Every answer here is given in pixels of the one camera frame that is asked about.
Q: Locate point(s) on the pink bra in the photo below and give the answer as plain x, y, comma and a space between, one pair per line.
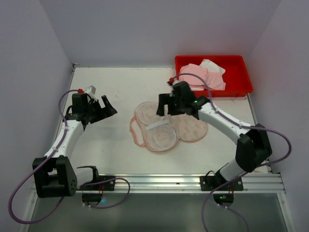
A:
207, 73

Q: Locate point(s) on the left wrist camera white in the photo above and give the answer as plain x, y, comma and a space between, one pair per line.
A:
91, 90

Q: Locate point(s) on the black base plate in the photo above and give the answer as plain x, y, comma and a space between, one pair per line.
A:
207, 183
101, 183

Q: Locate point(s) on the aluminium mounting rail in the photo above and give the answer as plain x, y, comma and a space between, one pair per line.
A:
181, 183

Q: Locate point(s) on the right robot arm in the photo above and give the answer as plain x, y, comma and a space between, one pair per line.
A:
252, 143

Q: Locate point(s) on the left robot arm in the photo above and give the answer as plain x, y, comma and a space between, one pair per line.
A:
54, 174

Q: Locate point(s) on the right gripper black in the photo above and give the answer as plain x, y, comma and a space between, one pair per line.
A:
170, 104

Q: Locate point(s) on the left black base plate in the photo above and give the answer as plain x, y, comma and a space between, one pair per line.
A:
101, 183

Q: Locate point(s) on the red plastic tray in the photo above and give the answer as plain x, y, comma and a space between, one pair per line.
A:
238, 83

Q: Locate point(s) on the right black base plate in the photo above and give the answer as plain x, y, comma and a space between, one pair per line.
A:
207, 183

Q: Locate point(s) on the floral laundry bag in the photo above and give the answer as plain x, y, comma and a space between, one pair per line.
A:
162, 133

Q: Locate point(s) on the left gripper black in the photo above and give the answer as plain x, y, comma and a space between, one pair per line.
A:
98, 109

